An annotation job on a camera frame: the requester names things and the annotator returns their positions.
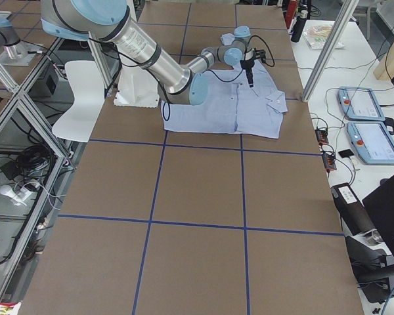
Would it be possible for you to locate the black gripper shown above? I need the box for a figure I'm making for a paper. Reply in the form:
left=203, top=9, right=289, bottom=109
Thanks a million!
left=240, top=49, right=255, bottom=88

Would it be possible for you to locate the light blue striped shirt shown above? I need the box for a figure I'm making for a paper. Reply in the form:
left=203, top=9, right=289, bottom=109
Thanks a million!
left=161, top=32, right=289, bottom=141

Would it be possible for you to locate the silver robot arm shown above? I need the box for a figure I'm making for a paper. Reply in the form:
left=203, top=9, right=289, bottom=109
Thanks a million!
left=41, top=0, right=255, bottom=105

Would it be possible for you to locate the black water bottle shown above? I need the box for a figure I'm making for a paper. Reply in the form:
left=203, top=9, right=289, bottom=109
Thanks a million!
left=290, top=10, right=308, bottom=43

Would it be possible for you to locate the orange terminal block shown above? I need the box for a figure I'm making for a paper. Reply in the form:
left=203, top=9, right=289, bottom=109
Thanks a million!
left=315, top=129, right=329, bottom=145

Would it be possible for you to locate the upper blue teach pendant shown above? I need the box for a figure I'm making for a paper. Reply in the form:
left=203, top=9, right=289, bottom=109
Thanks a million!
left=337, top=87, right=385, bottom=122

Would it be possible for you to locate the blue teach pendant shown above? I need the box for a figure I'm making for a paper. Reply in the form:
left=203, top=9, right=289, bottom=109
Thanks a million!
left=337, top=87, right=385, bottom=122
left=346, top=121, right=394, bottom=165

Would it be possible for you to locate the lower blue teach pendant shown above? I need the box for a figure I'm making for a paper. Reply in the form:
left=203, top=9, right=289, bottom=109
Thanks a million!
left=346, top=121, right=394, bottom=165

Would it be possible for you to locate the white plastic chair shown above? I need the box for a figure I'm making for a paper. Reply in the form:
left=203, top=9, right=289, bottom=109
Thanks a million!
left=52, top=60, right=105, bottom=142

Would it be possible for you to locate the black cylinder with label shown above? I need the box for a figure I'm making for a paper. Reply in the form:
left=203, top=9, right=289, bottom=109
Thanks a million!
left=331, top=183, right=383, bottom=245

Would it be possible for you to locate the black monitor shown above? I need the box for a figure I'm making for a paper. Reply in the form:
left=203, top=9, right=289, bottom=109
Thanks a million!
left=362, top=175, right=394, bottom=256

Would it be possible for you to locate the white power strip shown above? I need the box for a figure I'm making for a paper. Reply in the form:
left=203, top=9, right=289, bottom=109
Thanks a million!
left=0, top=182, right=40, bottom=206

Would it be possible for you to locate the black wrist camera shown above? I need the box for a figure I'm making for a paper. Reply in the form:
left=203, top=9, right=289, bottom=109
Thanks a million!
left=253, top=49, right=267, bottom=64

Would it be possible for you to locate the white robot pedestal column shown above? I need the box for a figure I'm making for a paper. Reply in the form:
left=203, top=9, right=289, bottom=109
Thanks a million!
left=114, top=66, right=160, bottom=108

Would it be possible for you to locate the grey aluminium frame post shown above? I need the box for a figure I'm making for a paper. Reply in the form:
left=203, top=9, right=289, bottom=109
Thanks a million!
left=301, top=0, right=359, bottom=102

